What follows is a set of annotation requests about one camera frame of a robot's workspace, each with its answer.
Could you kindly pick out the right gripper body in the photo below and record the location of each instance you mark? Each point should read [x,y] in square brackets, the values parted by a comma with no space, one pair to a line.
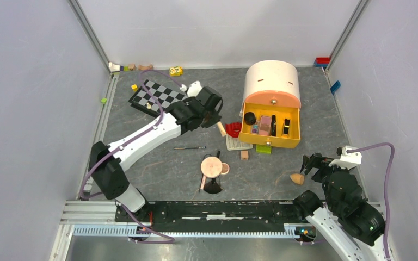
[334,165]

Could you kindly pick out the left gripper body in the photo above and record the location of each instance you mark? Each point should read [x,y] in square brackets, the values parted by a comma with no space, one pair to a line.
[210,118]

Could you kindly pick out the beige concealer tube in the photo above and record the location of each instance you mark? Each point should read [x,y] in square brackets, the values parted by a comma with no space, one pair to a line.
[221,128]

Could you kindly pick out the red plastic arch toy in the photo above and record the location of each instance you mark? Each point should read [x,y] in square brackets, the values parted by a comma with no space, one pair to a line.
[233,129]

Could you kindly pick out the small black round jar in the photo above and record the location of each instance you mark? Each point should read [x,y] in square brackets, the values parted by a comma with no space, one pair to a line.
[249,118]

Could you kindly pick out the black gold lipstick case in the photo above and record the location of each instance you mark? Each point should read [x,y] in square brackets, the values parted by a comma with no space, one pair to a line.
[286,127]

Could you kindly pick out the colourful eyeshadow palette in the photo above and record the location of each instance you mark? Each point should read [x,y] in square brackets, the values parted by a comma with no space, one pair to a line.
[255,128]

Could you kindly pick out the black mascara tube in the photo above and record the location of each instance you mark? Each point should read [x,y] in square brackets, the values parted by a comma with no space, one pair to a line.
[273,126]

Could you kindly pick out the pink blush palette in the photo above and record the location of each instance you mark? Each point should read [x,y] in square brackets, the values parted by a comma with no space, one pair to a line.
[265,125]

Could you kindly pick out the round pink powder compact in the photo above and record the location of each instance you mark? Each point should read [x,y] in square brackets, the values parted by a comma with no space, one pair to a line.
[213,167]

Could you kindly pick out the round drawer organizer box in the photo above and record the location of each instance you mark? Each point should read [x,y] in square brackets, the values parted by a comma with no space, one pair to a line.
[271,87]

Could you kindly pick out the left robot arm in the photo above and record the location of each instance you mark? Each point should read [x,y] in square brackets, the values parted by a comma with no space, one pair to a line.
[108,163]

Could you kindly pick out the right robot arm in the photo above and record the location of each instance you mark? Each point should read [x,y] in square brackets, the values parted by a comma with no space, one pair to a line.
[349,223]

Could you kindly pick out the orange makeup sponge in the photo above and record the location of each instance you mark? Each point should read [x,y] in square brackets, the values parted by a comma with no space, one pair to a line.
[297,178]

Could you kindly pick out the black makeup brush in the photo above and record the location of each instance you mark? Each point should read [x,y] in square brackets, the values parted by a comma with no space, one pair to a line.
[212,187]

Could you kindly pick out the yellow toy block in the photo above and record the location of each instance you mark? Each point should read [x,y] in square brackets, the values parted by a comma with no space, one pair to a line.
[175,71]

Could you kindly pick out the green lego brick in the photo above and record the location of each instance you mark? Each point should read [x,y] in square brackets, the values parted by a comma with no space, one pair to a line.
[263,149]

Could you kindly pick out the small wooden cube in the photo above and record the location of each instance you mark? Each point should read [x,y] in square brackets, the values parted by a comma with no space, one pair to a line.
[244,155]

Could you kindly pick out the wooden arch block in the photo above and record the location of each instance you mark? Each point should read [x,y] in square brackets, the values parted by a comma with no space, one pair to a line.
[147,67]

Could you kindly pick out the yellow cube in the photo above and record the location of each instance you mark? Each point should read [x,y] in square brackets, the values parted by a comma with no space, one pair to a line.
[134,87]

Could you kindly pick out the small wooden block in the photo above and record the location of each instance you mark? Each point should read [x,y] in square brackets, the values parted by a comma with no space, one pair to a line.
[131,67]

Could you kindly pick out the red blue blocks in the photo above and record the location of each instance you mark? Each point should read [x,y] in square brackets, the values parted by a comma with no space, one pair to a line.
[321,62]

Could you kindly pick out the blue block by wall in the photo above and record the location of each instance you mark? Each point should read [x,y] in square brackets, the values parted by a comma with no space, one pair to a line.
[335,87]

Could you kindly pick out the white corner bracket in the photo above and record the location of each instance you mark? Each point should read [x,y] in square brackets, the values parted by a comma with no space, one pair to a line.
[113,67]

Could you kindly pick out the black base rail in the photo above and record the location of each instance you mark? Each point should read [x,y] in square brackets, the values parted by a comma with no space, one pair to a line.
[247,216]

